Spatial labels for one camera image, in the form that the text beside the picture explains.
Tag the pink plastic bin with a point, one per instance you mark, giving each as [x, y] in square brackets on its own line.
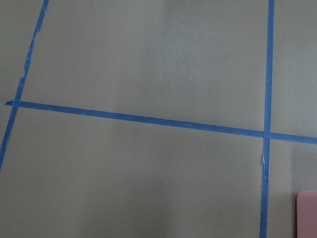
[307, 214]

